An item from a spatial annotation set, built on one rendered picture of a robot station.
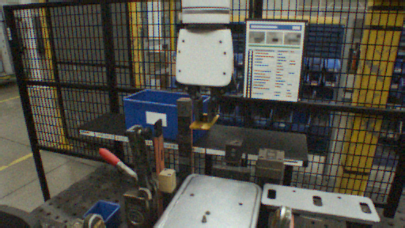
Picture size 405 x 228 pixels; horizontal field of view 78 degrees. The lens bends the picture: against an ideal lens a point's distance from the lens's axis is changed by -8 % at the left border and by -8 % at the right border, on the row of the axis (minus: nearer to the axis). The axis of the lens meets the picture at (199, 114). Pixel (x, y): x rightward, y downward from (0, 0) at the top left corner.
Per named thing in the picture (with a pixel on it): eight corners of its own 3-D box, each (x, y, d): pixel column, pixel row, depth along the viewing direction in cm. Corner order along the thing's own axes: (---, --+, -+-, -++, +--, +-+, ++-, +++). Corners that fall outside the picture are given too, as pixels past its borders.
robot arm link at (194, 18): (172, 8, 44) (172, 26, 45) (224, 7, 42) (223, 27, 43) (188, 10, 52) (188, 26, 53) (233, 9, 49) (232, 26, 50)
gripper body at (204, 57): (170, 21, 45) (172, 85, 49) (229, 20, 43) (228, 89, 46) (186, 21, 52) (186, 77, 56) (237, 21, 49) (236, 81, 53)
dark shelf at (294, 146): (308, 169, 84) (309, 160, 83) (77, 134, 110) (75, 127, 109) (304, 141, 104) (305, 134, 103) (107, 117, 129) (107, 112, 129)
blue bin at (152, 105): (194, 143, 95) (193, 108, 91) (124, 130, 107) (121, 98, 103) (211, 127, 109) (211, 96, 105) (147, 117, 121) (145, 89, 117)
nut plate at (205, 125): (208, 131, 49) (208, 124, 49) (188, 128, 50) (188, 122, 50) (219, 115, 57) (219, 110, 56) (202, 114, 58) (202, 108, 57)
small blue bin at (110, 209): (107, 242, 93) (104, 223, 90) (85, 235, 96) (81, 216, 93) (123, 223, 102) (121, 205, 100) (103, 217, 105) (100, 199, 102)
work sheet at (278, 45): (299, 104, 100) (308, 19, 90) (240, 99, 107) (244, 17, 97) (299, 103, 102) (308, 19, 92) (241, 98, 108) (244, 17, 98)
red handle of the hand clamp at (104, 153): (149, 192, 62) (96, 150, 62) (145, 198, 62) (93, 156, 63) (157, 183, 65) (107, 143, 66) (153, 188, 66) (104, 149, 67)
